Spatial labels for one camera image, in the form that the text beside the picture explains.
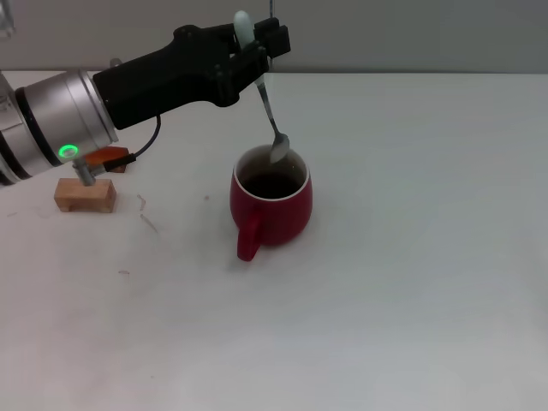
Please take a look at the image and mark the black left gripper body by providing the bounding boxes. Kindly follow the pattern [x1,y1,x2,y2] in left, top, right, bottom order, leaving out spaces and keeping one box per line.
[92,25,271,131]

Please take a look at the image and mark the blue handled metal spoon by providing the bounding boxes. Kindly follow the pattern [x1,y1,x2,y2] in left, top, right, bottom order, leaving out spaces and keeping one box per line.
[233,10,291,164]

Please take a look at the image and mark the red ceramic cup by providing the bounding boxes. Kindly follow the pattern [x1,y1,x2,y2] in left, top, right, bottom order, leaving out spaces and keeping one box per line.
[229,144,313,262]

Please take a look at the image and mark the red-brown wooden block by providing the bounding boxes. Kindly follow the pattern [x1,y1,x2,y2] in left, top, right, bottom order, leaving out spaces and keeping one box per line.
[87,146,130,175]

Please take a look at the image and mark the light wooden block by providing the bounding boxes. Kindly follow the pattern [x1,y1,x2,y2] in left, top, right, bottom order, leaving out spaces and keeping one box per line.
[54,177,117,214]

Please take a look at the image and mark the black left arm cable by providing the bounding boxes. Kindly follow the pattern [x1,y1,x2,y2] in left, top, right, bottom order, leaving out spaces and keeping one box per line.
[100,113,163,172]

